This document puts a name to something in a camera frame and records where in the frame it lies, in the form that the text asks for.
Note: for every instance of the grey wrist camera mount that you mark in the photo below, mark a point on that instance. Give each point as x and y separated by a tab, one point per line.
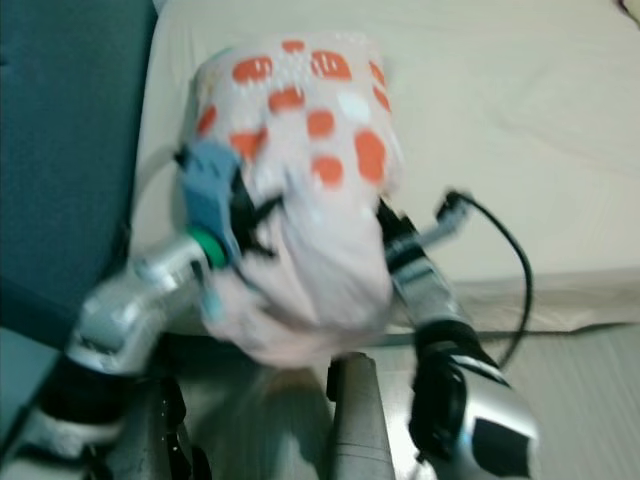
210	195
450	222

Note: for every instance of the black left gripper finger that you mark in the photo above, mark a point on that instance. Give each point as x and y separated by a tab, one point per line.
258	252
270	207

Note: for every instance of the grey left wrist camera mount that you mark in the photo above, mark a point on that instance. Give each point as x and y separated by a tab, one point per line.
210	195

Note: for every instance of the pink pillow orange print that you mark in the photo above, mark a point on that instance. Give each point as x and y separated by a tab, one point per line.
320	120

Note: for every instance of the teal padded headboard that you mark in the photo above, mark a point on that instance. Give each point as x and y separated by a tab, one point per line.
70	150

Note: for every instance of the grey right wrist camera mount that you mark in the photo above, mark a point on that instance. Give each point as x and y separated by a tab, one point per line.
450	222

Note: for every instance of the cream bed mattress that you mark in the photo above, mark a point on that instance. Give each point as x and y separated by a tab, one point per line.
510	100

